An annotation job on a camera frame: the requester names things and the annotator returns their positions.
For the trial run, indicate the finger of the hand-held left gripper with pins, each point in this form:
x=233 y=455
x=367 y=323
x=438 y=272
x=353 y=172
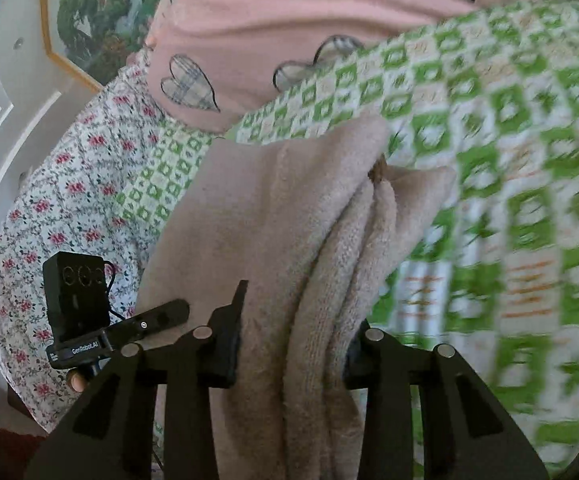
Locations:
x=154 y=321

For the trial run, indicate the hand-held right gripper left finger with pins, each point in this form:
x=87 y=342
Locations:
x=227 y=347

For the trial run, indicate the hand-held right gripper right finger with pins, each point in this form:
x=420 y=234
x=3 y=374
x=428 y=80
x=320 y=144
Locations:
x=357 y=366

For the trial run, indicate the beige knitted sweater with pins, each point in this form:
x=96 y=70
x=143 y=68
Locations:
x=269 y=220

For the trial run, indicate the person's left hand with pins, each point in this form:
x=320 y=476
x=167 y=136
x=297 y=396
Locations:
x=77 y=381

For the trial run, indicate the floral bedsheet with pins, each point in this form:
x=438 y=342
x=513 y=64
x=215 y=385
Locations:
x=69 y=200

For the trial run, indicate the green checkered blanket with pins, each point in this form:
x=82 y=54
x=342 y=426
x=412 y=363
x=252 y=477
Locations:
x=519 y=160

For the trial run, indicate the pink heart print duvet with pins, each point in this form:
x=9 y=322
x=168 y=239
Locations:
x=279 y=25

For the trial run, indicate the gold framed wall painting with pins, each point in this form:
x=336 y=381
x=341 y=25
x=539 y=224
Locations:
x=99 y=15

